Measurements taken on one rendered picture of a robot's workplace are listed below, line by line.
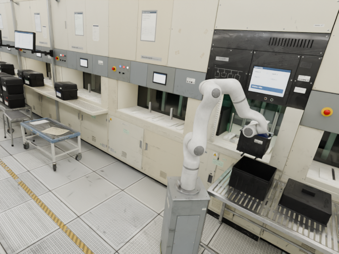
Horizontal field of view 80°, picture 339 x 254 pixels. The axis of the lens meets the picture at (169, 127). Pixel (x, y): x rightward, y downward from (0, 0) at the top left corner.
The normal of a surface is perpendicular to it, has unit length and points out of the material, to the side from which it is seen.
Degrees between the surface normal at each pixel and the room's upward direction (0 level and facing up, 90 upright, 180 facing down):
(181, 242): 90
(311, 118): 90
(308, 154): 90
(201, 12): 90
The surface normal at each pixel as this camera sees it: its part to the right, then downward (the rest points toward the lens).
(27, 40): -0.33, 0.15
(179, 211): 0.15, 0.36
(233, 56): -0.59, 0.22
